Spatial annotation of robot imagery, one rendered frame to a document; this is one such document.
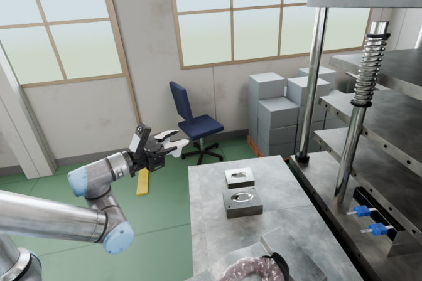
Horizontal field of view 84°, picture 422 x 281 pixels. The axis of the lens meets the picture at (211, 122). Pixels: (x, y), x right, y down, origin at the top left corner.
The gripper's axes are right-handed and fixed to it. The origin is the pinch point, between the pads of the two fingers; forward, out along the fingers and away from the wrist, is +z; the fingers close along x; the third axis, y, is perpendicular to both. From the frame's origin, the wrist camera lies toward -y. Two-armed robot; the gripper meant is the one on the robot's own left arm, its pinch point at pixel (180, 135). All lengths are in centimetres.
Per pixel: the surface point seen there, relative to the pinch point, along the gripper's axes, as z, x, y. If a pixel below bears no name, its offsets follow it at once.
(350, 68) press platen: 97, 10, -7
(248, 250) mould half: 16, 25, 55
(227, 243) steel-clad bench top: 15, 13, 64
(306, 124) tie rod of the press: 99, -5, 37
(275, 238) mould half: 28, 30, 51
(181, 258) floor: 13, -34, 152
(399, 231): 66, 62, 42
